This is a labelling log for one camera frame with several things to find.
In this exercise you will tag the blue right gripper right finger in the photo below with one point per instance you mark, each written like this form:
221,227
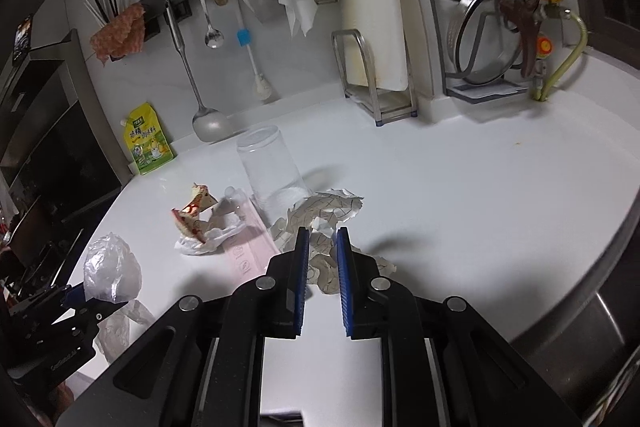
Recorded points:
366,296

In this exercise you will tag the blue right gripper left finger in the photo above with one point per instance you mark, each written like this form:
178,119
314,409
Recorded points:
284,304

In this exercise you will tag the pink plastic package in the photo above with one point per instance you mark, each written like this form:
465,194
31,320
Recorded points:
250,250

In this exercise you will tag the patterned paper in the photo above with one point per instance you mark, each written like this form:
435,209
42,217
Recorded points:
321,214

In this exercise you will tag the clear plastic bag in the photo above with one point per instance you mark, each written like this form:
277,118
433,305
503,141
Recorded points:
111,274

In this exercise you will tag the white tissue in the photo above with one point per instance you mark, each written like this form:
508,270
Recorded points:
223,222

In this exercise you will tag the clear plastic cup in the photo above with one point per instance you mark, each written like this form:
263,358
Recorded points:
274,177

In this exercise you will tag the red white snack wrapper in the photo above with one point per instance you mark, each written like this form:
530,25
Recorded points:
192,214

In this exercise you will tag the steel spatula ladle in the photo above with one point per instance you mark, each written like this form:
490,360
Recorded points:
209,124

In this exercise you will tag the steel cutting board rack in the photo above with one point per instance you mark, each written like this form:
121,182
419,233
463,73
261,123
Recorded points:
384,106

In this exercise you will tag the blue white bottle brush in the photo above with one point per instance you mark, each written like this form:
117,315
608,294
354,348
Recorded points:
262,85

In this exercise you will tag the yellow green seasoning pouch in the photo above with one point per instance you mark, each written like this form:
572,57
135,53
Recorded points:
145,139

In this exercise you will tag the black dish rack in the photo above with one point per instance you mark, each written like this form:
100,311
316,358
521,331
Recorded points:
480,56

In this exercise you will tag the small steel spoon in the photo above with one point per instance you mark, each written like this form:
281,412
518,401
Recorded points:
214,38

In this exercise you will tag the steel pot lid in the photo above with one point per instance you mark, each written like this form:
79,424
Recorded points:
485,38

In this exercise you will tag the orange dish cloth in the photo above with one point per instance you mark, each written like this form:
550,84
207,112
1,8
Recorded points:
122,36

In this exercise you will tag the white cutting board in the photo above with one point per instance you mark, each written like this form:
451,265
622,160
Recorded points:
379,23

